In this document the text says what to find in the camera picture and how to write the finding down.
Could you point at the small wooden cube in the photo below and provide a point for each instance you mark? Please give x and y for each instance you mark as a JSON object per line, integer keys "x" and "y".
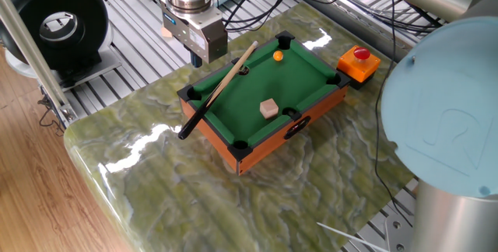
{"x": 166, "y": 33}

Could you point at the light wooden cube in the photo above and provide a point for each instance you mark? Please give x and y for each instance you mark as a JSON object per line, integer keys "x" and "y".
{"x": 268, "y": 109}

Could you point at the metal blower base plate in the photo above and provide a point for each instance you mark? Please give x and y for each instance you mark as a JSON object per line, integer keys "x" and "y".
{"x": 105, "y": 67}

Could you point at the white zip tie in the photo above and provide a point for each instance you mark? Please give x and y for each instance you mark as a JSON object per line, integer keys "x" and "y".
{"x": 350, "y": 236}

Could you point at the aluminium frame profile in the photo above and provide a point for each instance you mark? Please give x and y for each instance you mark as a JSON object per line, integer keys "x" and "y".
{"x": 35, "y": 57}

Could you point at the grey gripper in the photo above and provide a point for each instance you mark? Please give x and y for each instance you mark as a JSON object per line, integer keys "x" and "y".
{"x": 202, "y": 38}

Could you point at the yellow pool ball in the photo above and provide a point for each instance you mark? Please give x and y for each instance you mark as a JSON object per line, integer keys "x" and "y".
{"x": 278, "y": 56}

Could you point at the wooden pool cue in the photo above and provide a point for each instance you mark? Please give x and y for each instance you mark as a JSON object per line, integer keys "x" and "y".
{"x": 229, "y": 77}

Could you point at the black round blower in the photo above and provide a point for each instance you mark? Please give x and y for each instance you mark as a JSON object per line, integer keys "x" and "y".
{"x": 23, "y": 3}

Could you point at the aluminium mounting plate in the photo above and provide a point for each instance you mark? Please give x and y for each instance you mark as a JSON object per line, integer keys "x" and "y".
{"x": 397, "y": 236}

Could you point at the mini green pool table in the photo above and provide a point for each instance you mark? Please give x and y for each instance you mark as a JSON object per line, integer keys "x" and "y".
{"x": 272, "y": 88}

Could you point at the orange emergency stop button box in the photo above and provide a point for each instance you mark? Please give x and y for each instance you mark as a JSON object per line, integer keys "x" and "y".
{"x": 358, "y": 67}

